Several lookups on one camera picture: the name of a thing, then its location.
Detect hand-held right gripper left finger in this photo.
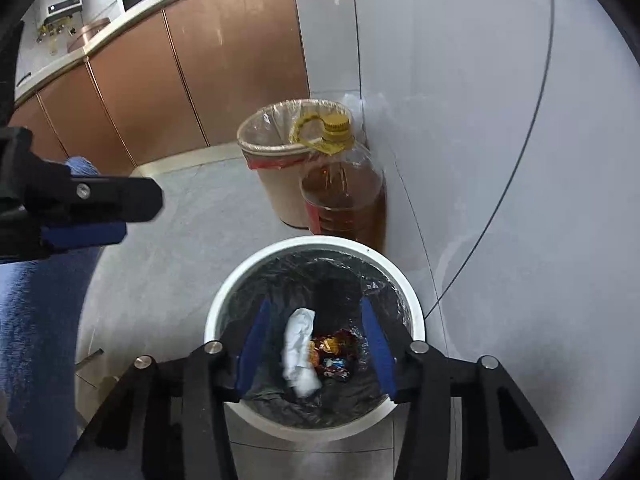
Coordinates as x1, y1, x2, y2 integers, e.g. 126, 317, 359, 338
55, 299, 274, 480

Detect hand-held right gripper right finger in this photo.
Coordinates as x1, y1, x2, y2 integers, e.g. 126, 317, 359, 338
360, 298, 576, 480

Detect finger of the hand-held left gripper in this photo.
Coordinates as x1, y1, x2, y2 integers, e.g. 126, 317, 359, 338
37, 174, 164, 253

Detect white round trash bin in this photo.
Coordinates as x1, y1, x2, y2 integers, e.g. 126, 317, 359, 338
203, 235, 427, 442

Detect beige trash bin clear liner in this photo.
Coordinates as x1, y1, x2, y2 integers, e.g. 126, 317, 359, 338
236, 99, 371, 228

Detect colourful snack wrappers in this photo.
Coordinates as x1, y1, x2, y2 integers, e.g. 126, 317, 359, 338
309, 330, 359, 379

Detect crumpled white tissue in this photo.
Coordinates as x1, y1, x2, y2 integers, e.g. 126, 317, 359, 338
281, 308, 324, 399

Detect black bin liner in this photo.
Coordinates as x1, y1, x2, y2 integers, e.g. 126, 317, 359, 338
216, 249, 414, 430

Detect blue fluffy towel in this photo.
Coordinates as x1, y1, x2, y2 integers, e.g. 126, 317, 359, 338
0, 156, 104, 480

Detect oil bottle yellow cap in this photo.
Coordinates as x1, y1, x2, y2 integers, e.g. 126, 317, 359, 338
290, 112, 388, 253

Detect copper round pot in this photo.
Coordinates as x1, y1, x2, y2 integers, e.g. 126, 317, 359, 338
67, 17, 111, 54

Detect brown kitchen cabinet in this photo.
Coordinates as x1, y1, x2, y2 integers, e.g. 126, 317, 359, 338
14, 0, 311, 177

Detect white wall appliance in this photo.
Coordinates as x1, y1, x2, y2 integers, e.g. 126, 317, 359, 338
44, 0, 84, 17

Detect black wall cable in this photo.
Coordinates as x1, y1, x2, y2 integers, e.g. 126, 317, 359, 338
424, 0, 556, 320

